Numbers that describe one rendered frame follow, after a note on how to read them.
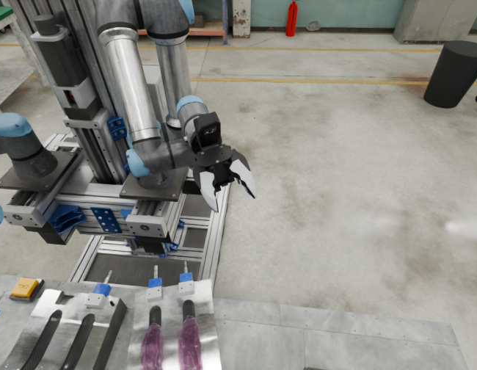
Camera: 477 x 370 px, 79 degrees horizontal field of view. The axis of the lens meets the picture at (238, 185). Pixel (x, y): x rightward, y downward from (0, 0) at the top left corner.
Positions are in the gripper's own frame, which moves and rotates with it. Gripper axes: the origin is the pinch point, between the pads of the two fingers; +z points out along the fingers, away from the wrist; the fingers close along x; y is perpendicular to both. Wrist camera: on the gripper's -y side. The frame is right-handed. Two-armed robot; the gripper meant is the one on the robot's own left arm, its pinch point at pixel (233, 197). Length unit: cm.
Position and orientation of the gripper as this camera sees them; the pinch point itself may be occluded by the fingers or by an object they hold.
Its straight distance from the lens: 50.3
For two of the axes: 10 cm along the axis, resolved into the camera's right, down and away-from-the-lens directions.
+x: -9.3, 3.4, -1.4
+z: 3.4, 6.8, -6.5
